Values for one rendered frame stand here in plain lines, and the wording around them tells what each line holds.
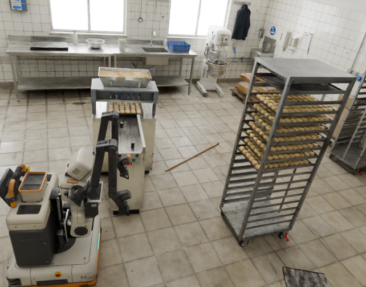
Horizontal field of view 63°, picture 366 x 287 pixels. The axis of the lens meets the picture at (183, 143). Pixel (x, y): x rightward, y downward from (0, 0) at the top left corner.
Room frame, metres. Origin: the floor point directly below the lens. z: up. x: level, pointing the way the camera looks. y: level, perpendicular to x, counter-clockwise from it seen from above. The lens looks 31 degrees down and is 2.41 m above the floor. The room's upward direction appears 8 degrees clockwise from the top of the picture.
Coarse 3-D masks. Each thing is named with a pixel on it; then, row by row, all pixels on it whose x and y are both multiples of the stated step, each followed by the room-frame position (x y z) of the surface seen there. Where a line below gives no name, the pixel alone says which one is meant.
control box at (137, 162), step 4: (120, 152) 2.32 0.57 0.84; (124, 152) 2.33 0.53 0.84; (128, 152) 2.34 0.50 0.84; (132, 152) 2.35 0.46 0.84; (136, 152) 2.36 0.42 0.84; (140, 152) 2.37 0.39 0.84; (132, 156) 2.33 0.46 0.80; (140, 156) 2.36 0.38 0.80; (136, 160) 2.35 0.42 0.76; (140, 160) 2.36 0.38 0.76; (128, 164) 2.32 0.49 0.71; (132, 164) 2.34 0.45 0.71; (136, 164) 2.35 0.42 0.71; (140, 164) 2.36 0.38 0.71
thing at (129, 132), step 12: (120, 120) 2.95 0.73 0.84; (132, 120) 2.99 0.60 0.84; (120, 132) 2.69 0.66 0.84; (132, 132) 2.72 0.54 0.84; (120, 144) 2.46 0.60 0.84; (132, 144) 2.42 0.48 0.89; (144, 156) 2.40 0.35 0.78; (132, 168) 2.37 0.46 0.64; (144, 168) 2.40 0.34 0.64; (120, 180) 2.33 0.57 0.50; (132, 180) 2.37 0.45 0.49; (132, 192) 2.37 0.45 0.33; (132, 204) 2.37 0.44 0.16
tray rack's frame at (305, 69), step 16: (272, 64) 2.38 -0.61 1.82; (288, 64) 2.46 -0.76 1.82; (304, 64) 2.53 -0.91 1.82; (320, 64) 2.61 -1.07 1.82; (304, 80) 2.17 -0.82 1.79; (320, 80) 2.23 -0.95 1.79; (336, 80) 2.29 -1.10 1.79; (352, 80) 2.35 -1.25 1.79; (336, 112) 2.38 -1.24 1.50; (320, 160) 2.36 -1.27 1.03; (304, 192) 2.36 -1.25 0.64; (224, 208) 2.52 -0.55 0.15; (240, 208) 2.55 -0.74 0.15; (272, 208) 2.63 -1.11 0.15; (240, 224) 2.31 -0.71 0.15; (256, 224) 2.34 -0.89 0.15; (288, 224) 2.41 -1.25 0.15
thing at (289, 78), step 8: (288, 80) 2.12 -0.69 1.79; (288, 88) 2.12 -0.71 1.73; (280, 104) 2.12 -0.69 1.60; (280, 112) 2.12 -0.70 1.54; (272, 128) 2.14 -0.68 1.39; (272, 136) 2.12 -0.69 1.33; (264, 160) 2.12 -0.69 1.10; (264, 168) 2.13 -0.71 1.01; (256, 184) 2.12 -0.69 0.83; (256, 192) 2.13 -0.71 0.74; (248, 208) 2.13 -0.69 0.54; (248, 216) 2.12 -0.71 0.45; (240, 232) 2.13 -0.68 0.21
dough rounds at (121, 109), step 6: (108, 102) 3.24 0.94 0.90; (114, 102) 3.22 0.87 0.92; (120, 102) 3.24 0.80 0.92; (126, 102) 3.26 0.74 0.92; (108, 108) 3.08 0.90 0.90; (114, 108) 3.10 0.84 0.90; (120, 108) 3.09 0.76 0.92; (126, 108) 3.11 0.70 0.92; (132, 108) 3.13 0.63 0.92; (138, 108) 3.15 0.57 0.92
